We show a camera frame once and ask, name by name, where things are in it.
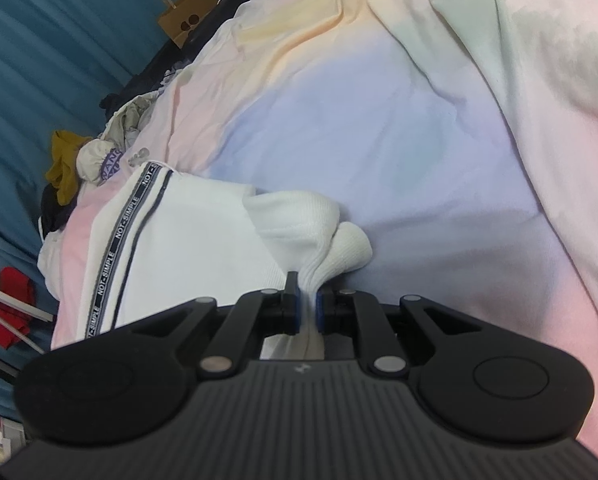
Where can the black bedside armchair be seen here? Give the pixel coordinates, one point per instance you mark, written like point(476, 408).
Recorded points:
point(171, 57)

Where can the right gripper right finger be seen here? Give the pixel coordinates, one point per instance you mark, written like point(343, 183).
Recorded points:
point(359, 316)

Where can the garment steamer on stand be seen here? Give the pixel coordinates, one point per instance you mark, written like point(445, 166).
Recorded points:
point(15, 315)

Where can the white sweatpants with striped band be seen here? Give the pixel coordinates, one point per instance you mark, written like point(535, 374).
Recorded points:
point(167, 237)

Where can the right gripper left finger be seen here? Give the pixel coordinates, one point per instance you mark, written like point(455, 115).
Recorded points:
point(244, 327)

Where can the grey jacket with purple label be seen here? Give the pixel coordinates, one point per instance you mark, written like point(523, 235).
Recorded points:
point(99, 159)

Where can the blue curtain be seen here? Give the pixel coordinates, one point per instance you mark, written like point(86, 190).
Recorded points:
point(58, 59)

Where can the black garment on pile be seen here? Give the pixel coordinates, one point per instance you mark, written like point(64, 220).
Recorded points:
point(53, 215)

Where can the brown paper shopping bag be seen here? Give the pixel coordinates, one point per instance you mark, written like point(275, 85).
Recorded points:
point(181, 17)

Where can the mustard yellow garment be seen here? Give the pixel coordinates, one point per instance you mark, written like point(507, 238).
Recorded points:
point(62, 175)

